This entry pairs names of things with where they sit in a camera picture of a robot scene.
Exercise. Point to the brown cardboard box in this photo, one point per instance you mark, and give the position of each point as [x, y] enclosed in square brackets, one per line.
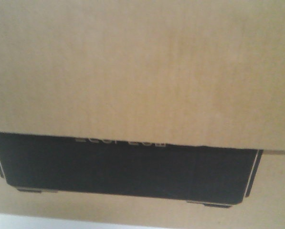
[186, 72]

